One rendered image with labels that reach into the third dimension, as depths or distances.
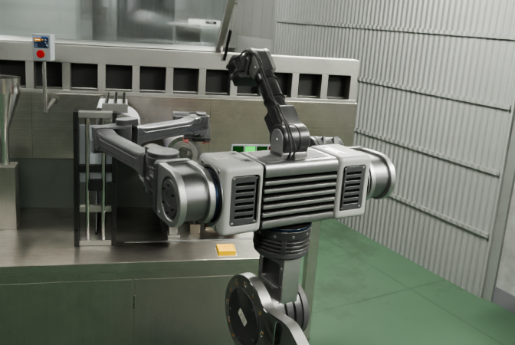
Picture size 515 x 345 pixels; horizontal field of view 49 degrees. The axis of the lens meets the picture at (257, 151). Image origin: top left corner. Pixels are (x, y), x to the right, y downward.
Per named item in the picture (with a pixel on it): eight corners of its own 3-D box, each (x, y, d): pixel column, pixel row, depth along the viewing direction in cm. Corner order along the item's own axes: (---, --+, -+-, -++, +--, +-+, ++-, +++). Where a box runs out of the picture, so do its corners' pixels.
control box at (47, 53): (31, 60, 214) (30, 33, 212) (37, 59, 220) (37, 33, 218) (49, 61, 214) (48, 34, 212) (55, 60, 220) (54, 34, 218)
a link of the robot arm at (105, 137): (83, 153, 165) (83, 120, 163) (126, 150, 174) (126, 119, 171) (154, 197, 131) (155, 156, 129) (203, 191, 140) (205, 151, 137)
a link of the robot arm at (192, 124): (123, 157, 167) (124, 120, 164) (109, 153, 170) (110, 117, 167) (211, 139, 202) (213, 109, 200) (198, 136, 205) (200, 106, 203)
